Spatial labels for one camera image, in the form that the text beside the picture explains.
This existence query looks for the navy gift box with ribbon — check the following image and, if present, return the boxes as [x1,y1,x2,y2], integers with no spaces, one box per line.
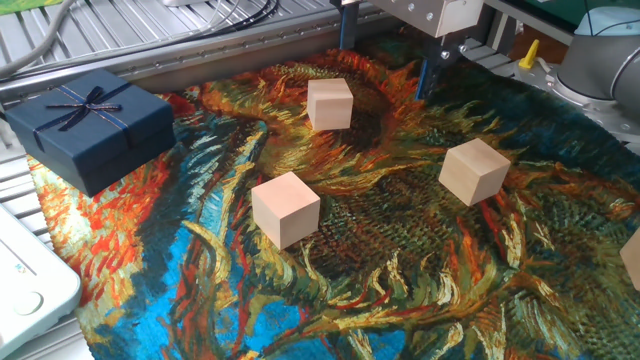
[4,68,177,198]

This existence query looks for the green sheet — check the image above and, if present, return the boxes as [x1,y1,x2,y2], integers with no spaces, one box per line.
[0,0,64,15]

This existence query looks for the sunflower painting cloth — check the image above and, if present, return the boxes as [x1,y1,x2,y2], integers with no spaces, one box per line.
[27,22,640,360]

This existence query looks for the light wooden cube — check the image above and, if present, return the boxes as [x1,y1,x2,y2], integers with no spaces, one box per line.
[438,137,512,207]
[619,241,640,292]
[306,77,355,132]
[250,171,322,251]

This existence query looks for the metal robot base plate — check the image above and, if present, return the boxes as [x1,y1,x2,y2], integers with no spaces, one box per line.
[514,58,640,146]

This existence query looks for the grey Schunk gripper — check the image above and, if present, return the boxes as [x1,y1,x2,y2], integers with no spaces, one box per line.
[338,0,485,101]

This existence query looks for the grey corrugated hose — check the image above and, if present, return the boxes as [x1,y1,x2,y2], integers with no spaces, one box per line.
[0,0,79,80]

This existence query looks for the black cable bundle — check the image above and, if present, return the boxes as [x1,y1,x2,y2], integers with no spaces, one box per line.
[164,0,281,46]

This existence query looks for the yellow plastic handle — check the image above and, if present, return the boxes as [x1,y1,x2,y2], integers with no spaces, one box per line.
[518,38,541,70]

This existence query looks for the white plastic device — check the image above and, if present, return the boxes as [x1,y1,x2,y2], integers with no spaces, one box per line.
[0,203,84,359]

